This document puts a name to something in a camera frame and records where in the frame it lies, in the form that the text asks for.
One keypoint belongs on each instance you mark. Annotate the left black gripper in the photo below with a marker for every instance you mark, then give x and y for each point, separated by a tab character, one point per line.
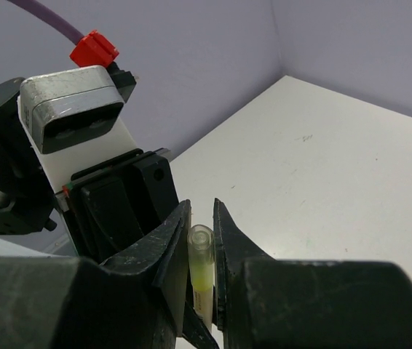
26	198

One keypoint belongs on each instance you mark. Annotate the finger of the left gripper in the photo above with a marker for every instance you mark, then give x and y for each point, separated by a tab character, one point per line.
112	205

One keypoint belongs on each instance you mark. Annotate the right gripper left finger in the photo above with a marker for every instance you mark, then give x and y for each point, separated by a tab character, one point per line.
155	270

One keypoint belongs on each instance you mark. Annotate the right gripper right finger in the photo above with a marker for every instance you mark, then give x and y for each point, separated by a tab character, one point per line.
231	247

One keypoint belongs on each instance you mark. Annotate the clear pen cap yellow tint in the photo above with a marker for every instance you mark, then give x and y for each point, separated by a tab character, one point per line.
201	252

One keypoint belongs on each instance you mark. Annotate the yellow highlighter pen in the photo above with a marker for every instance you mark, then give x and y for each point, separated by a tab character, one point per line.
202	301

